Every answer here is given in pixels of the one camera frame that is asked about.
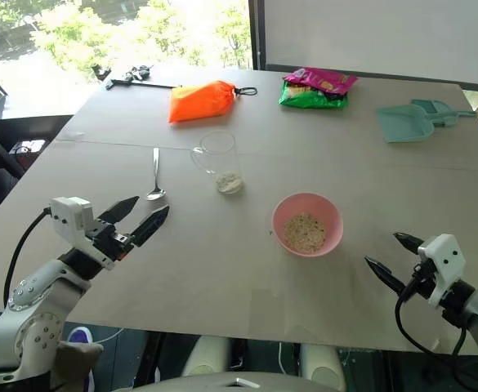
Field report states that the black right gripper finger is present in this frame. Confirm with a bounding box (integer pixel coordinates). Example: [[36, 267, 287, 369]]
[[392, 232, 427, 256], [364, 256, 408, 296]]

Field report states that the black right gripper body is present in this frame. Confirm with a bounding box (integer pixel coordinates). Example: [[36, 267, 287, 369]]
[[403, 261, 437, 302]]

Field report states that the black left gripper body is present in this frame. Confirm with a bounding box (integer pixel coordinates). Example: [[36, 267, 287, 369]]
[[85, 219, 136, 263]]

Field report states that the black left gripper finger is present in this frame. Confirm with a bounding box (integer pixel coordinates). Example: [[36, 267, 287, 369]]
[[130, 204, 171, 248], [97, 195, 141, 225]]

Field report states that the beige grain food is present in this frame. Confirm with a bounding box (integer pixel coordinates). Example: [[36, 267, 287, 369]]
[[283, 212, 328, 252]]

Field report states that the silver metal spoon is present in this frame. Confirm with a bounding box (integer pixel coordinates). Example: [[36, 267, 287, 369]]
[[145, 147, 168, 202]]

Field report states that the pink plastic bowl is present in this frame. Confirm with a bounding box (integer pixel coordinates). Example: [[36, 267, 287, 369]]
[[271, 192, 345, 258]]

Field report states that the clear glass cup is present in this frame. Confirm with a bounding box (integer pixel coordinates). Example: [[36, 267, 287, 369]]
[[190, 131, 246, 195]]

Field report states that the purple shoe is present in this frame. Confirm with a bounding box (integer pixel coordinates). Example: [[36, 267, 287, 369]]
[[67, 326, 96, 391]]

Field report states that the white rounded robot leg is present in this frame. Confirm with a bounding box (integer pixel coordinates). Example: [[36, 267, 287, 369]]
[[181, 336, 232, 377], [299, 344, 348, 392]]

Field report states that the teal plastic dustpan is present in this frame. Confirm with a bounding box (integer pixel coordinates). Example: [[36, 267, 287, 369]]
[[376, 102, 436, 145]]

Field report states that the tan cloth lump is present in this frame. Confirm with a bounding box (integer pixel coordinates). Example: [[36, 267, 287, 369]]
[[55, 341, 105, 391]]

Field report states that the black thin rod tool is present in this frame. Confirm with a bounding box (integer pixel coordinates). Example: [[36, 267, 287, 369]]
[[105, 78, 182, 91]]

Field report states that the teal hand brush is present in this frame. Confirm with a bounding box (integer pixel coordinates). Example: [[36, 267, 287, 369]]
[[409, 98, 478, 128]]

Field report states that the dark side furniture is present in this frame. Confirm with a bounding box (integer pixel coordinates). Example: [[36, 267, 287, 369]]
[[0, 60, 74, 234]]

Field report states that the black key bunch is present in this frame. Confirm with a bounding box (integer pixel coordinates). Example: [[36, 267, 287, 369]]
[[123, 65, 153, 83]]

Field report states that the small black clamp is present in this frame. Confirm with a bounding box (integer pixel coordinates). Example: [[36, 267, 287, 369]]
[[91, 63, 113, 81]]

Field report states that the green snack packet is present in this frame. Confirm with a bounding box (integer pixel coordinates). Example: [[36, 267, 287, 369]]
[[278, 77, 350, 110]]

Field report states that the grey robot torso top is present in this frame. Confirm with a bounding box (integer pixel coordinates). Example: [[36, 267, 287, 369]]
[[127, 370, 346, 392]]

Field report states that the magenta snack packet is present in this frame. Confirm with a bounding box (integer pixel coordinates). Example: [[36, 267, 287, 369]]
[[283, 66, 359, 96]]

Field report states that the white projection screen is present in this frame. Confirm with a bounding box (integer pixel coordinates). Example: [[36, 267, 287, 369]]
[[258, 0, 478, 87]]

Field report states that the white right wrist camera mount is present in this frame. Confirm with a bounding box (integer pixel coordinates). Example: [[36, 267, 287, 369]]
[[417, 234, 467, 308]]

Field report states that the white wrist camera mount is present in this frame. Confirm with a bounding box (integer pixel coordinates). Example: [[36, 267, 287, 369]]
[[417, 234, 467, 308], [49, 196, 115, 271]]

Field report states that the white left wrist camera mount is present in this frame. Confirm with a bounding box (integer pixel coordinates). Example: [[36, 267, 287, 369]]
[[49, 196, 115, 271]]

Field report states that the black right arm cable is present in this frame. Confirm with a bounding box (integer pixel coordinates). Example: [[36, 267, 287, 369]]
[[394, 281, 469, 357]]

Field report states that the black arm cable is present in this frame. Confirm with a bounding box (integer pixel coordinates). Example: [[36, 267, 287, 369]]
[[2, 207, 54, 308], [394, 281, 469, 357]]

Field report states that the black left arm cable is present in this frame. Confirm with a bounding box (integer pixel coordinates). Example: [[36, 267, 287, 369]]
[[2, 207, 54, 308]]

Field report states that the orange drawstring bag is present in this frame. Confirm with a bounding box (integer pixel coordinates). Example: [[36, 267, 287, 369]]
[[168, 79, 259, 125]]

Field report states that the dark window frame post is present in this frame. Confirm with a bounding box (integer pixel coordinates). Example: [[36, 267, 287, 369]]
[[248, 0, 267, 71]]

